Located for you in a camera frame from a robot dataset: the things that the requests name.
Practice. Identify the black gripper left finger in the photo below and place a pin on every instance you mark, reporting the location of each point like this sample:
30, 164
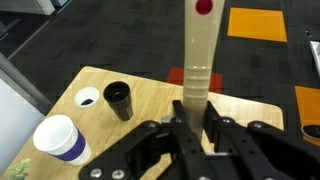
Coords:
133, 156

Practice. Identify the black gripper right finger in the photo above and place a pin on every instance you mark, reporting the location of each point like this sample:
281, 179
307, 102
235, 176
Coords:
273, 156

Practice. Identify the wooden spoon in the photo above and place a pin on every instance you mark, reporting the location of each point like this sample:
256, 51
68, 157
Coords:
200, 50

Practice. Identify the black plastic cup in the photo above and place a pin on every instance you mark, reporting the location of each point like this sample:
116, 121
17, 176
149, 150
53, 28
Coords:
120, 100

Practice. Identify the white paper cup blue band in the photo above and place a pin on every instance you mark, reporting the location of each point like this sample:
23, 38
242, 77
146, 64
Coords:
60, 140

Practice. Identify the small green plant white pot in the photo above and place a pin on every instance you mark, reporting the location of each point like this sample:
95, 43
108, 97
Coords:
20, 170

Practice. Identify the grey metal frame beam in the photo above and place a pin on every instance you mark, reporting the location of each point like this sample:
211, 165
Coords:
20, 86

